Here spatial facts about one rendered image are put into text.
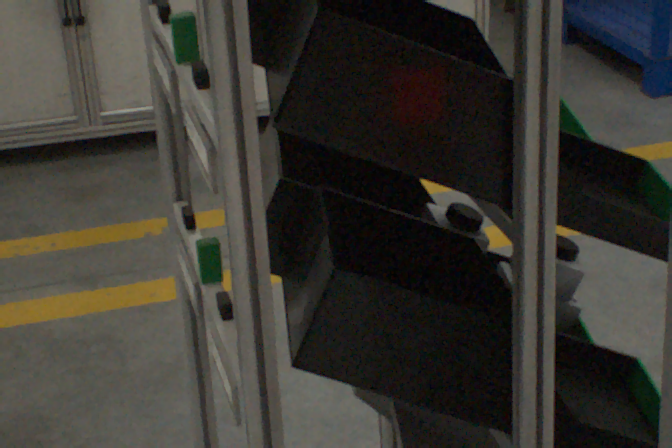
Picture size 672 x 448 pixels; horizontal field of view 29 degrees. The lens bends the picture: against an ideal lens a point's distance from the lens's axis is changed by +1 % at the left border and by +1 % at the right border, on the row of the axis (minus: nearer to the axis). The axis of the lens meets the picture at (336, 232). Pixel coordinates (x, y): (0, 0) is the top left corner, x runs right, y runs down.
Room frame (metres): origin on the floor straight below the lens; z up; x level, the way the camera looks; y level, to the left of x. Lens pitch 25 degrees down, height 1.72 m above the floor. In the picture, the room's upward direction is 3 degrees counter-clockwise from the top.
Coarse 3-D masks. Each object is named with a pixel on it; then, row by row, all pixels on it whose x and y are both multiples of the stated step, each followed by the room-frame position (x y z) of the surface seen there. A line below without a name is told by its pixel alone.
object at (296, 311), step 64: (320, 192) 0.82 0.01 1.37; (320, 256) 0.74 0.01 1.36; (384, 256) 0.83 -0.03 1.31; (448, 256) 0.83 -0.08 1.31; (320, 320) 0.70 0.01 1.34; (384, 320) 0.70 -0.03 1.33; (448, 320) 0.70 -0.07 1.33; (384, 384) 0.70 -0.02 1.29; (448, 384) 0.70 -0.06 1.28; (512, 384) 0.71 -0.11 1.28; (576, 384) 0.81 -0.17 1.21; (640, 384) 0.82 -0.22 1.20
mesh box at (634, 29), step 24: (576, 0) 5.36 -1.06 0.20; (600, 0) 5.16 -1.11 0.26; (624, 0) 4.96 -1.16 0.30; (648, 0) 4.78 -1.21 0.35; (576, 24) 5.34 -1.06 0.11; (600, 24) 5.15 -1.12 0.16; (624, 24) 4.95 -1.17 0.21; (648, 24) 4.77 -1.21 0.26; (624, 48) 4.92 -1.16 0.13; (648, 48) 4.76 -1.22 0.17; (648, 72) 4.72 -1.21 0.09; (648, 96) 4.70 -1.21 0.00
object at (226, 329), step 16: (160, 32) 0.89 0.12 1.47; (176, 64) 0.82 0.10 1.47; (192, 80) 0.77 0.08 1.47; (192, 96) 0.76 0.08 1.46; (208, 96) 0.74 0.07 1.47; (208, 112) 0.71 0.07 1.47; (208, 128) 0.71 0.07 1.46; (176, 208) 0.94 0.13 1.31; (480, 208) 0.76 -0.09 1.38; (496, 208) 0.73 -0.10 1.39; (496, 224) 0.73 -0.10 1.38; (192, 240) 0.88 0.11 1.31; (192, 256) 0.86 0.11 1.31; (208, 288) 0.80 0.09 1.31; (208, 304) 0.79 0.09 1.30; (224, 336) 0.73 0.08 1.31; (496, 432) 0.73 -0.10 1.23
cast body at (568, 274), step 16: (560, 240) 0.93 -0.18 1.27; (560, 256) 0.91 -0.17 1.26; (576, 256) 0.92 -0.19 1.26; (560, 272) 0.90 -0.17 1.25; (576, 272) 0.91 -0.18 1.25; (560, 288) 0.90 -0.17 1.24; (576, 288) 0.91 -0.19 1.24; (560, 304) 0.90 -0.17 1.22; (576, 304) 0.91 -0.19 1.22; (560, 320) 0.90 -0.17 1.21; (576, 320) 0.91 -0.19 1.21
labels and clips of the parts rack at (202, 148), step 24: (192, 24) 0.81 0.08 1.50; (192, 48) 0.81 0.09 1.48; (168, 72) 0.85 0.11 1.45; (192, 72) 0.77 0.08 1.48; (168, 96) 0.86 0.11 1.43; (192, 120) 0.75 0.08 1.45; (192, 144) 0.76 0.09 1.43; (216, 192) 0.70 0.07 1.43; (192, 216) 0.90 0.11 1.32; (216, 240) 0.81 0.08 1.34; (216, 264) 0.81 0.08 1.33; (192, 288) 0.85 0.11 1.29; (216, 336) 0.76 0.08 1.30; (216, 360) 0.75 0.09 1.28
